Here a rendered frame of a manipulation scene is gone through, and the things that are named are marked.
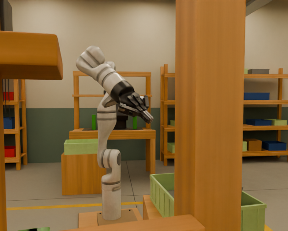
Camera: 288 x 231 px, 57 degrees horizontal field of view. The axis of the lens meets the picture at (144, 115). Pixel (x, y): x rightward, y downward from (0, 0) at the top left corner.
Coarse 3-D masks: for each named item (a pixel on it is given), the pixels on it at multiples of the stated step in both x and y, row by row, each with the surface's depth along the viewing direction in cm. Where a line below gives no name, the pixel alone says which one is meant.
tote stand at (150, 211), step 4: (144, 196) 184; (148, 196) 184; (144, 200) 176; (148, 200) 176; (144, 204) 173; (148, 204) 169; (152, 204) 169; (144, 208) 174; (148, 208) 164; (152, 208) 164; (144, 212) 174; (148, 212) 158; (152, 212) 158; (156, 212) 158; (144, 216) 174; (148, 216) 153; (152, 216) 152; (156, 216) 152; (160, 216) 152
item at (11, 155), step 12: (24, 84) 579; (12, 96) 540; (24, 96) 580; (24, 108) 581; (12, 120) 543; (24, 120) 583; (12, 132) 536; (24, 132) 584; (24, 144) 586; (12, 156) 547; (24, 156) 587
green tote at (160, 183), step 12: (156, 180) 164; (168, 180) 179; (156, 192) 162; (168, 192) 142; (156, 204) 163; (168, 204) 140; (252, 204) 136; (264, 204) 127; (168, 216) 140; (252, 216) 126; (264, 216) 127; (252, 228) 126; (264, 228) 128
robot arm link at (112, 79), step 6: (114, 72) 88; (108, 78) 87; (114, 78) 86; (120, 78) 87; (102, 84) 89; (108, 84) 86; (114, 84) 85; (108, 90) 87; (108, 96) 90; (102, 102) 90; (108, 102) 90; (114, 102) 93
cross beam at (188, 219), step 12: (180, 216) 42; (192, 216) 42; (84, 228) 38; (96, 228) 38; (108, 228) 38; (120, 228) 38; (132, 228) 38; (144, 228) 38; (156, 228) 38; (168, 228) 38; (180, 228) 38; (192, 228) 38; (204, 228) 39
